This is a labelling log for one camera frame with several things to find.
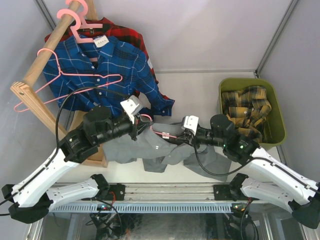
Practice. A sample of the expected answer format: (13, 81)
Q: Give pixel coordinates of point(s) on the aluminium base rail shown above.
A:
(167, 192)

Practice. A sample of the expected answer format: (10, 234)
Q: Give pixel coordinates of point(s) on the pink plastic hanger red shirt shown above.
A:
(87, 22)

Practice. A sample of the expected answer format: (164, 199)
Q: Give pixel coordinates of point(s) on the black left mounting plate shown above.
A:
(116, 192)

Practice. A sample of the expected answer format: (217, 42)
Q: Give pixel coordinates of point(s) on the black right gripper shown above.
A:
(189, 138)

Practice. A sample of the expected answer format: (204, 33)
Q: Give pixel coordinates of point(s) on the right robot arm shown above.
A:
(290, 190)

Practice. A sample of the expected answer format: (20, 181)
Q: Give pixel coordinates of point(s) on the grey slotted cable duct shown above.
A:
(145, 208)

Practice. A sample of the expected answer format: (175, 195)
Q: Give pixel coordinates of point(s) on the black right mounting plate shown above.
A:
(222, 192)

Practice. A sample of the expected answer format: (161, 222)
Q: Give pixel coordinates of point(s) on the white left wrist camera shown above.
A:
(132, 107)

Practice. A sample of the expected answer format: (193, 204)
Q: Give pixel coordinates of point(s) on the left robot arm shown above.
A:
(34, 197)

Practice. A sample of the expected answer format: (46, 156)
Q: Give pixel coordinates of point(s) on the red plaid shirt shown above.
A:
(120, 32)

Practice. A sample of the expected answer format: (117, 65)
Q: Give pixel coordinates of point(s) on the yellow plaid shirt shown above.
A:
(248, 109)

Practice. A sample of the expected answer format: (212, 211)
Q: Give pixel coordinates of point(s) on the green plastic basket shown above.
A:
(274, 131)

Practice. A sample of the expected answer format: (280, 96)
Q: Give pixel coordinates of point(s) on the blue plaid shirt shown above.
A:
(105, 75)

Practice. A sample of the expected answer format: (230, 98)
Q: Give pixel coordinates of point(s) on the black mounting plate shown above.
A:
(116, 192)
(222, 192)

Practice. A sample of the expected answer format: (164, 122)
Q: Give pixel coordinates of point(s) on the pink plastic hanger blue shirt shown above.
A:
(78, 25)

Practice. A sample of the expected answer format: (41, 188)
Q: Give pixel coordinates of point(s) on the pink wire hanger grey shirt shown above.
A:
(163, 134)

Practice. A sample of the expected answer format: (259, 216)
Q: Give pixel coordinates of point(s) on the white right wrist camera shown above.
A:
(190, 124)

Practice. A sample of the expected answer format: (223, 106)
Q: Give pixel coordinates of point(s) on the white paper price tag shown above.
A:
(100, 41)

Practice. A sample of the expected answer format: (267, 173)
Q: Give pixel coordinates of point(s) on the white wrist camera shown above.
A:
(132, 107)
(190, 124)

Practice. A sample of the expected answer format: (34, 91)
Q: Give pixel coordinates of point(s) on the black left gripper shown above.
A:
(139, 125)

